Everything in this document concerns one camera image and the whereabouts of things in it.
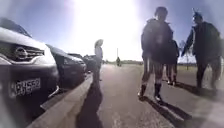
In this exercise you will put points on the parked car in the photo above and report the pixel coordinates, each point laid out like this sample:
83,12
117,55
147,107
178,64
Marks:
88,61

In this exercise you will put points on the dark asphalt parking area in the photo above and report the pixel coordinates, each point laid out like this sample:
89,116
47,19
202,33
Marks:
53,98

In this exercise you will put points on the dark car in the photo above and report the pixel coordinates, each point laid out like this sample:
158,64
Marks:
68,68

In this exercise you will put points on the pale concrete kerb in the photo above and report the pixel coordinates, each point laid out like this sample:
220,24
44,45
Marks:
60,113

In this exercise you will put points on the grey asphalt path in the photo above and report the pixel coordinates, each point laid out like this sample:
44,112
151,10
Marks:
123,100

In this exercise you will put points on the white van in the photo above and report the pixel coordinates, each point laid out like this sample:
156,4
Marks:
23,63

